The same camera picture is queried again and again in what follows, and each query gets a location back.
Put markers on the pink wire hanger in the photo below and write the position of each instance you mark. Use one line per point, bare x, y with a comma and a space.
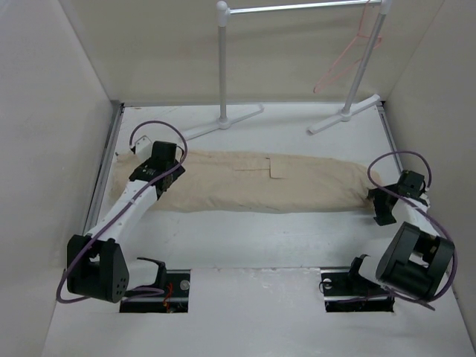
340, 48

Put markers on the aluminium left table rail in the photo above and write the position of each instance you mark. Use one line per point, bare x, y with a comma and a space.
104, 167

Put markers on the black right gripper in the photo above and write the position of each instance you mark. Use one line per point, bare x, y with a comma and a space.
383, 218

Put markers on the aluminium table rail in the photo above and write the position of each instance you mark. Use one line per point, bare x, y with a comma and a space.
104, 167
382, 114

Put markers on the aluminium right table rail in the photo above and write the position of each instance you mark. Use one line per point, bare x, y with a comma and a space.
382, 114

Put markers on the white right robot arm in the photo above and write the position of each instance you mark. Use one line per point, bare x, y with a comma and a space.
415, 261

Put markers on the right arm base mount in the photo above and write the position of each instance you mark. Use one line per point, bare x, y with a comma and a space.
343, 293

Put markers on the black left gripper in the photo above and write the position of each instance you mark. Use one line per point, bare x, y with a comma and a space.
176, 172

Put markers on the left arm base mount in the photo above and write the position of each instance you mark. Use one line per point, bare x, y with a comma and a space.
171, 297

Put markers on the beige cargo trousers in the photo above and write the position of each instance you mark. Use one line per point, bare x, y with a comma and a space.
267, 183

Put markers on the white clothes rack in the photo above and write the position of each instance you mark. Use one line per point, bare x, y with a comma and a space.
265, 55

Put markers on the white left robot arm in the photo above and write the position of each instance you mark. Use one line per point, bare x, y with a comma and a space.
97, 267

